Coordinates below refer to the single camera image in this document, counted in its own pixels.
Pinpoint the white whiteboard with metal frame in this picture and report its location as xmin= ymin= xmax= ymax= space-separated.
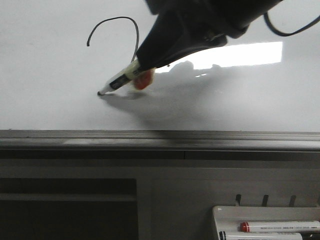
xmin=0 ymin=0 xmax=320 ymax=159

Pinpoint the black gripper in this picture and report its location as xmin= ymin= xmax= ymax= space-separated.
xmin=136 ymin=0 xmax=280 ymax=70

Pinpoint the black capped whiteboard marker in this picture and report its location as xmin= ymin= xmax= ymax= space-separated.
xmin=218 ymin=231 xmax=303 ymax=240

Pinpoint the white marker tray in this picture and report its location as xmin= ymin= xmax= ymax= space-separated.
xmin=211 ymin=206 xmax=320 ymax=240

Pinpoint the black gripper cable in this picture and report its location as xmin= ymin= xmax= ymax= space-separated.
xmin=263 ymin=11 xmax=320 ymax=38

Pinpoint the red capped whiteboard marker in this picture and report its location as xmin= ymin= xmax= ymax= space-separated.
xmin=239 ymin=220 xmax=320 ymax=233

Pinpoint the white black whiteboard marker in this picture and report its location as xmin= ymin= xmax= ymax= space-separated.
xmin=97 ymin=59 xmax=155 ymax=96

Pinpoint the dark metal hook left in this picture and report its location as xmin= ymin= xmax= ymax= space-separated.
xmin=235 ymin=194 xmax=242 ymax=206

